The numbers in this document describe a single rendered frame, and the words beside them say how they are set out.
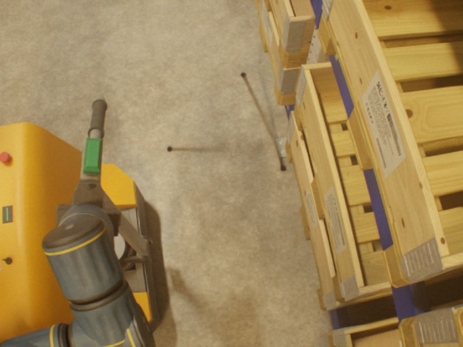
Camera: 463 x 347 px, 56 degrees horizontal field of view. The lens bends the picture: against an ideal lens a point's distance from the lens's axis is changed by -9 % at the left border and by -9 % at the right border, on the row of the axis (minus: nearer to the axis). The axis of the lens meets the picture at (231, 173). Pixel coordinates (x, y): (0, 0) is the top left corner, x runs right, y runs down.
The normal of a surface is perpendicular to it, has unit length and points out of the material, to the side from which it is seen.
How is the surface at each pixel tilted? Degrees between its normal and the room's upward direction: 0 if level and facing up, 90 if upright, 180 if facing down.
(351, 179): 0
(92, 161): 16
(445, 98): 0
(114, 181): 22
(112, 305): 42
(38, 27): 0
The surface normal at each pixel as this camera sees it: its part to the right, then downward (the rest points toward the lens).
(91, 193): 0.25, 0.17
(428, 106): 0.00, -0.35
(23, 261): 0.23, -0.37
